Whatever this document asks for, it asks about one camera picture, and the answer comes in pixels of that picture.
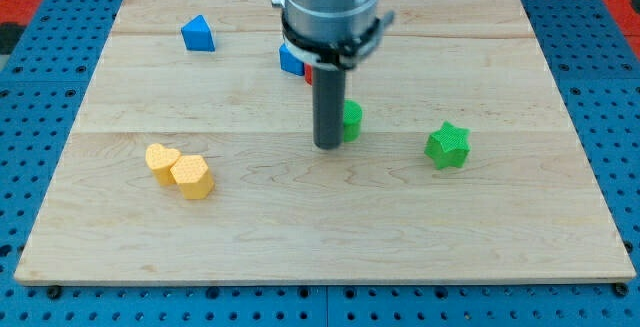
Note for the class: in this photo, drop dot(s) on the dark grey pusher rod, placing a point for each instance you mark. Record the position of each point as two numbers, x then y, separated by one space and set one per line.
328 94

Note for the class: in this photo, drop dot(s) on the green cylinder block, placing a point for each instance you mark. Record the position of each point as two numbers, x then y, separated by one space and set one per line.
352 117

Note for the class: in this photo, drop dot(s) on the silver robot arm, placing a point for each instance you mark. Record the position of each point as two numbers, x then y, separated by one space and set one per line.
333 37

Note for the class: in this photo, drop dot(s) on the red cylinder block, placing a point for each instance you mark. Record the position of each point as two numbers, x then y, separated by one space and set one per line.
308 74

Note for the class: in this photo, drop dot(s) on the blue cube block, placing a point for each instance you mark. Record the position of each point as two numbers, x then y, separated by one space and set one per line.
289 63

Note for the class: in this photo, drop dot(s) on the green star block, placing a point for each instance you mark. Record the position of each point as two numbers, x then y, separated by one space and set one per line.
448 146

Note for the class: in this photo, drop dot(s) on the blue triangle block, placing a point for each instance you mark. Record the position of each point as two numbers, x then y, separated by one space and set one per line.
197 35

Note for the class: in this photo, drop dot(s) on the yellow hexagon block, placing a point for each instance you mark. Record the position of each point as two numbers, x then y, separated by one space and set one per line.
193 177

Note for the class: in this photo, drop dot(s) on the yellow heart block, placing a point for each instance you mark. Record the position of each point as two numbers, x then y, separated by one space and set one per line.
160 160

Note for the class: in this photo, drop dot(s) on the wooden board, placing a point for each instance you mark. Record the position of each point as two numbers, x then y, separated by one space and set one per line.
524 209

